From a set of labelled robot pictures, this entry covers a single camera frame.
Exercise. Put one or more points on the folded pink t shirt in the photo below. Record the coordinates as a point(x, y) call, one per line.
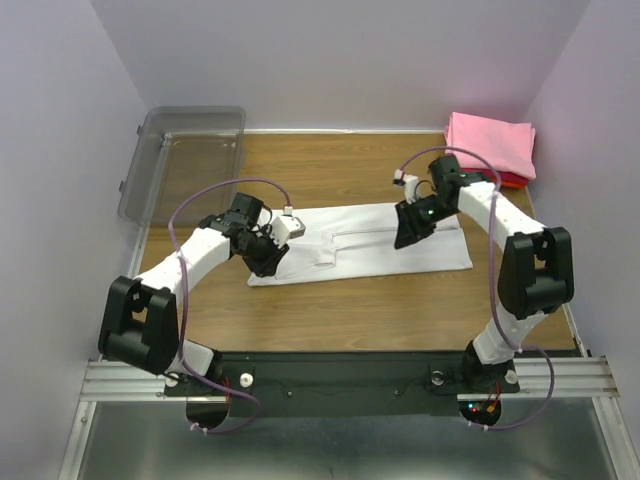
point(508, 147)

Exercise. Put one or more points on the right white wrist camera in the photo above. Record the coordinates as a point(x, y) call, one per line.
point(410, 184)

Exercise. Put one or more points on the folded orange t shirt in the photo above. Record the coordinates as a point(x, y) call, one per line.
point(513, 185)

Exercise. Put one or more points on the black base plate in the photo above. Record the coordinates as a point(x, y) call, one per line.
point(349, 384)

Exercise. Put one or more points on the white t shirt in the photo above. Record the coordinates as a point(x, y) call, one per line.
point(357, 241)

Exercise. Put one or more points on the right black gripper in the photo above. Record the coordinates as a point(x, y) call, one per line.
point(417, 220)

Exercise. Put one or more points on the clear plastic bin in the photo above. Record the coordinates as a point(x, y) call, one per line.
point(180, 151)

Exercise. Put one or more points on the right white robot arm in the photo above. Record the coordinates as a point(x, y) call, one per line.
point(533, 278)

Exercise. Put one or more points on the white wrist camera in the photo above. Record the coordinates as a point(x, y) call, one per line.
point(286, 227)
point(410, 184)

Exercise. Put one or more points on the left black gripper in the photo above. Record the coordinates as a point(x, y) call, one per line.
point(265, 251)

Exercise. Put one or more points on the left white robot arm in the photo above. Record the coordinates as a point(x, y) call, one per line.
point(144, 321)

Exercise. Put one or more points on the folded red t shirt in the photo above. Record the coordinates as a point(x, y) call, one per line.
point(512, 177)

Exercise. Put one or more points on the aluminium frame rail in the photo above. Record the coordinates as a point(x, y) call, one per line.
point(552, 429)

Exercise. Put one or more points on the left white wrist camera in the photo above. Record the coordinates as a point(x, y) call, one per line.
point(286, 227)

